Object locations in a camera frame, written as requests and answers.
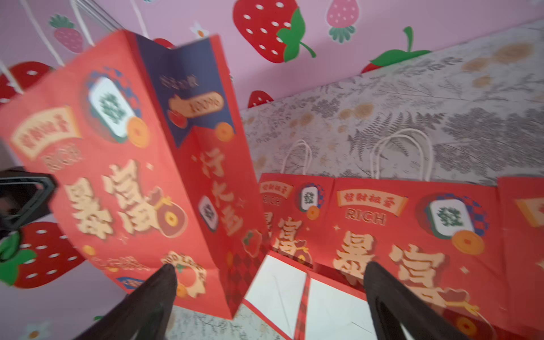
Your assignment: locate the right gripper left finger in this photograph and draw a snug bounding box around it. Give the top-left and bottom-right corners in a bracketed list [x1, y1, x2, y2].
[76, 264, 177, 339]

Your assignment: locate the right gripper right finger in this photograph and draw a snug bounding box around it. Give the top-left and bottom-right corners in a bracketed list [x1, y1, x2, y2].
[364, 262, 467, 339]

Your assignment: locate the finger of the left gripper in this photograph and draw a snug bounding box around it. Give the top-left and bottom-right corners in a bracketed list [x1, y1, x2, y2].
[1, 167, 58, 238]

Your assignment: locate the red paper bag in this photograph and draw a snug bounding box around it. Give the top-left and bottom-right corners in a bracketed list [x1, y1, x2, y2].
[497, 177, 543, 332]
[244, 140, 334, 339]
[292, 128, 532, 340]
[1, 30, 267, 320]

